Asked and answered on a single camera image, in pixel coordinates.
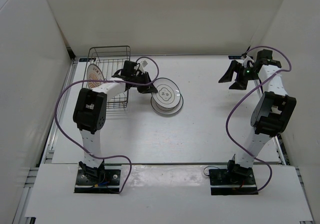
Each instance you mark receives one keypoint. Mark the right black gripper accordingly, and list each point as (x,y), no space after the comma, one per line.
(237,67)

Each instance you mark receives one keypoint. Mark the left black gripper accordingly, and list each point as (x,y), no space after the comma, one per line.
(147,88)

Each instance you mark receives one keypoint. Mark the green-rimmed white plate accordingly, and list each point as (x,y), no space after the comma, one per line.
(168,95)
(167,111)

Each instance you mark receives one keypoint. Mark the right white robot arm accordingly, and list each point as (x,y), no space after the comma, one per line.
(271,114)

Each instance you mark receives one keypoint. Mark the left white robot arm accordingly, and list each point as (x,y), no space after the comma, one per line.
(90,111)

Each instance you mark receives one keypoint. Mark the blue corner label right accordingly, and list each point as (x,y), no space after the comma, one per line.
(234,57)

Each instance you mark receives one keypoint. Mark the blue corner label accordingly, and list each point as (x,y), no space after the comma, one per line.
(87,60)
(234,57)

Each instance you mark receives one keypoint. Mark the orange patterned plate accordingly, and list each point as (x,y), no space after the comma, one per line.
(96,76)

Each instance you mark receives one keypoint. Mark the blue corner label left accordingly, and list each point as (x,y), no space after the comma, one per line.
(87,60)

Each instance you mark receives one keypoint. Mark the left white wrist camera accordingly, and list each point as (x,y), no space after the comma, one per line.
(142,65)

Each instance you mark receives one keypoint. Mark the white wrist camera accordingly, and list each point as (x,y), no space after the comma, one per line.
(247,61)
(142,65)

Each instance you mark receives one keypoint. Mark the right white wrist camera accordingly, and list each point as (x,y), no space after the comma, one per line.
(247,61)

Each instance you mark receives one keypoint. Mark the wire dish rack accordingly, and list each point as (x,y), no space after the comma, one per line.
(110,59)

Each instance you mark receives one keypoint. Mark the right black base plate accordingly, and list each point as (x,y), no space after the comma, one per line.
(224,183)

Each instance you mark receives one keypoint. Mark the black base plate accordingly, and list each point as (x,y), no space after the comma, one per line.
(224,183)
(108,183)

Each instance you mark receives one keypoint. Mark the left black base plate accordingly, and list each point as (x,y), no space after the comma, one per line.
(108,183)

